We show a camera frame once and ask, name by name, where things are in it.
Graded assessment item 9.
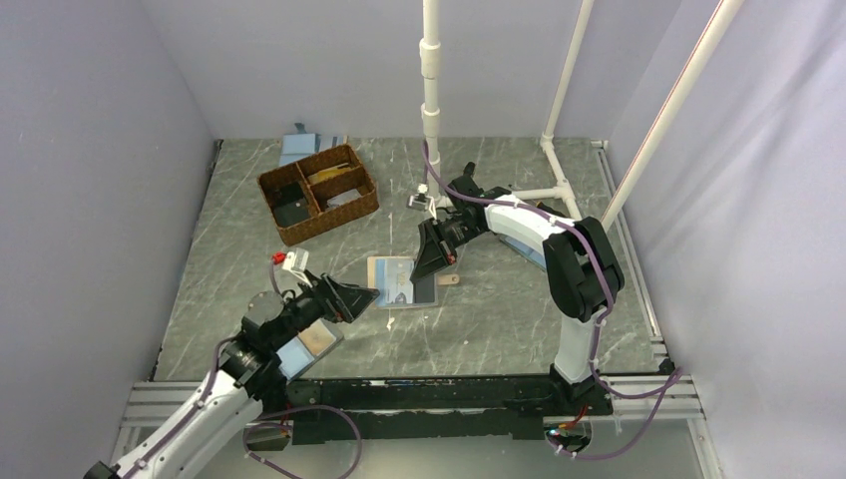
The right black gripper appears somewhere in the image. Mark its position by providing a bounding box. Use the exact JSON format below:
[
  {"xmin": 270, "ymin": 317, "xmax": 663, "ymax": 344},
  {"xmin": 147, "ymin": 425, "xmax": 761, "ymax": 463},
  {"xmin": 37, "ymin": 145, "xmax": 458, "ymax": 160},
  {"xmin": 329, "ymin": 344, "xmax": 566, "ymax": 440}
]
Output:
[{"xmin": 410, "ymin": 217, "xmax": 484, "ymax": 284}]

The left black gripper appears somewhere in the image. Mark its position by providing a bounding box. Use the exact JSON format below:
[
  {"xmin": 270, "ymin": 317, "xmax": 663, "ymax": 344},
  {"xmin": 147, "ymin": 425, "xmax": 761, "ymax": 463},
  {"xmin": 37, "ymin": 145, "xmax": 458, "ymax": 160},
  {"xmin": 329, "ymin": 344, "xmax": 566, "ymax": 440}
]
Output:
[{"xmin": 269, "ymin": 269, "xmax": 378, "ymax": 350}]

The silver grey vip card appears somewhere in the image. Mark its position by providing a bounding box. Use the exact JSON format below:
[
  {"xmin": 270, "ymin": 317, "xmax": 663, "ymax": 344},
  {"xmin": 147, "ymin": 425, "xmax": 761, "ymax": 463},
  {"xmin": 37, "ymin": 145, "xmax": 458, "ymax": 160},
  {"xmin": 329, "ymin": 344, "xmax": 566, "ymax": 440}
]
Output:
[{"xmin": 374, "ymin": 256, "xmax": 414, "ymax": 307}]

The tan blue card holder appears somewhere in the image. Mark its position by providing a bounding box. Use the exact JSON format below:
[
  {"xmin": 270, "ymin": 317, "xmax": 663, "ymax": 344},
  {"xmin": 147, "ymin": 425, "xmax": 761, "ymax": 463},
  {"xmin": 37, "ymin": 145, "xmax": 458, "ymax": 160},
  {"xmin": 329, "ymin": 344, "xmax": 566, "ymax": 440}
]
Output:
[{"xmin": 367, "ymin": 256, "xmax": 460, "ymax": 308}]

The gold credit card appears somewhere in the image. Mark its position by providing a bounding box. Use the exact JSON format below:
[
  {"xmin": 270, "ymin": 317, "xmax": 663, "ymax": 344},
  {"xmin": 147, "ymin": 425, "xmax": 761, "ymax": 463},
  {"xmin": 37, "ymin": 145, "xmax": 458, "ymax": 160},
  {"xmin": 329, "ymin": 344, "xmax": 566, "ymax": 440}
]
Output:
[{"xmin": 306, "ymin": 163, "xmax": 352, "ymax": 185}]

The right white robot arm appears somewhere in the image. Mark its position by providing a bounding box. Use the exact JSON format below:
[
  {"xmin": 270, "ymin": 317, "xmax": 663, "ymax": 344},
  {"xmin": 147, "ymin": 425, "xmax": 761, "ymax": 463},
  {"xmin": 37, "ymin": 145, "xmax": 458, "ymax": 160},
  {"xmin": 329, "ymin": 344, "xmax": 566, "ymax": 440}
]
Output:
[{"xmin": 410, "ymin": 172, "xmax": 625, "ymax": 414}]

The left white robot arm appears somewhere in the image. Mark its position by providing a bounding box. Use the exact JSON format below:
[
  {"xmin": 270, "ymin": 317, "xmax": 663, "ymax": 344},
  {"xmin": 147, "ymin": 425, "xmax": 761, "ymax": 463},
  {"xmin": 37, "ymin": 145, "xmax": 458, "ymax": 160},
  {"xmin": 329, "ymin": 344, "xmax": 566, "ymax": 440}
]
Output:
[{"xmin": 85, "ymin": 272, "xmax": 379, "ymax": 478}]

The blue orange card holder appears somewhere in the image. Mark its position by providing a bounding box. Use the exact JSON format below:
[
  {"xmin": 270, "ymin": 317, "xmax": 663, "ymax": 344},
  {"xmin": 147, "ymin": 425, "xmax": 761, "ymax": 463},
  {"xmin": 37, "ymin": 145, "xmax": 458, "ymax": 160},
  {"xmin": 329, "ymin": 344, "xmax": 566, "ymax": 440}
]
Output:
[{"xmin": 276, "ymin": 319, "xmax": 344, "ymax": 383}]

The blue open card holder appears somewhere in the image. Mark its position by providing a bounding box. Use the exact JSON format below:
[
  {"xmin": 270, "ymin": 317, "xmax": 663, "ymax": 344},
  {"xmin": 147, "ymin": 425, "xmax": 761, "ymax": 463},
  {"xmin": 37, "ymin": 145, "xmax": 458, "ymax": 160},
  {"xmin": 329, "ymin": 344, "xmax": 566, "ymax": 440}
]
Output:
[{"xmin": 499, "ymin": 236, "xmax": 547, "ymax": 270}]

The blue card holder at back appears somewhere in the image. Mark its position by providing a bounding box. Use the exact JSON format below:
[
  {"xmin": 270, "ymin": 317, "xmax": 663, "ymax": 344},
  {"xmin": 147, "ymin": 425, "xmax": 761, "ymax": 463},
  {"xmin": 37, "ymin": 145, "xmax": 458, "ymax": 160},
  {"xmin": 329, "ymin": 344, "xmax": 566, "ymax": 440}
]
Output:
[{"xmin": 278, "ymin": 122, "xmax": 349, "ymax": 167}]

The brown wicker divided basket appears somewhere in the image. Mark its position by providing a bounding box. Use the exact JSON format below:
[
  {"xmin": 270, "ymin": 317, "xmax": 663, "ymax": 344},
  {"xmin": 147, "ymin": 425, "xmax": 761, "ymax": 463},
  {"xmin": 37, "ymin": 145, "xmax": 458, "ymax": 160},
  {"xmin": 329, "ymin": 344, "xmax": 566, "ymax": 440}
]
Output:
[{"xmin": 257, "ymin": 144, "xmax": 379, "ymax": 246}]

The black item in basket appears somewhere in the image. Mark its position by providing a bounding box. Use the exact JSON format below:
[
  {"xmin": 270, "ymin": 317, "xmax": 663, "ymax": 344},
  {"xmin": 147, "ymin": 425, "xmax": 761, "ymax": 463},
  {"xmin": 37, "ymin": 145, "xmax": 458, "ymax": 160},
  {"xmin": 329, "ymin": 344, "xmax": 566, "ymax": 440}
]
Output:
[{"xmin": 271, "ymin": 183, "xmax": 311, "ymax": 228}]

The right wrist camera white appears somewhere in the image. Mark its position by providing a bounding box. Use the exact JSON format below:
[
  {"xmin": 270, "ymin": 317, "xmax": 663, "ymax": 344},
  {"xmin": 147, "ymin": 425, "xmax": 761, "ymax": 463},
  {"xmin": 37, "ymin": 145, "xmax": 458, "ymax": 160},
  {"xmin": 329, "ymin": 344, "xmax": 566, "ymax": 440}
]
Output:
[{"xmin": 406, "ymin": 184, "xmax": 435, "ymax": 215}]

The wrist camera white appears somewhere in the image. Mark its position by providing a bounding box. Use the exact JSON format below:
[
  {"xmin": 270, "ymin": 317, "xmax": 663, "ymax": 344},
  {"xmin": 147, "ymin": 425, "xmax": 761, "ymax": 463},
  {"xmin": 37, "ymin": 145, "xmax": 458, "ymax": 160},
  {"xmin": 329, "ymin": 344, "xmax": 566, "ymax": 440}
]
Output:
[
  {"xmin": 270, "ymin": 247, "xmax": 309, "ymax": 274},
  {"xmin": 406, "ymin": 184, "xmax": 435, "ymax": 215}
]

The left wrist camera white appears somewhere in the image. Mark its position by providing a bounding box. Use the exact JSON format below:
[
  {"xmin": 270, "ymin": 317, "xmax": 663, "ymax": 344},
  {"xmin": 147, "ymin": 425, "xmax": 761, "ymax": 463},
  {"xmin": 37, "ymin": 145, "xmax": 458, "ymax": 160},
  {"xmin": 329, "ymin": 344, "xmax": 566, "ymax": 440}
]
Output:
[{"xmin": 270, "ymin": 247, "xmax": 309, "ymax": 274}]

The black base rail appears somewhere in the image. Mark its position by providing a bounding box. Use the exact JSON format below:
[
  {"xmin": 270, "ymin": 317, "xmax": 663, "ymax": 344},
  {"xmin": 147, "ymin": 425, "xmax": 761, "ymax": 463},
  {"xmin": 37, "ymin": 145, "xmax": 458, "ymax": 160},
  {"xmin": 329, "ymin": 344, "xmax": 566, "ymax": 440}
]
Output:
[{"xmin": 258, "ymin": 371, "xmax": 614, "ymax": 445}]

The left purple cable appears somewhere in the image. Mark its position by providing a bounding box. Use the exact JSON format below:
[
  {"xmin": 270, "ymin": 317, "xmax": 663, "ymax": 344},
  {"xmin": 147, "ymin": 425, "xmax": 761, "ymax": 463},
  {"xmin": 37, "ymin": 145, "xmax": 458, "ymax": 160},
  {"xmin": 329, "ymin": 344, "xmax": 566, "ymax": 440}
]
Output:
[{"xmin": 122, "ymin": 260, "xmax": 363, "ymax": 479}]

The white pvc pipe frame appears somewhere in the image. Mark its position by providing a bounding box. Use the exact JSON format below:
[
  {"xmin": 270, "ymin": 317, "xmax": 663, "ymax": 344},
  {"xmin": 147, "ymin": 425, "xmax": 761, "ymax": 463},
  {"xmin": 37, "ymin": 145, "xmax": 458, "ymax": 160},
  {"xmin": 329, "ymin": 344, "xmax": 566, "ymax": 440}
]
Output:
[{"xmin": 439, "ymin": 1, "xmax": 756, "ymax": 232}]

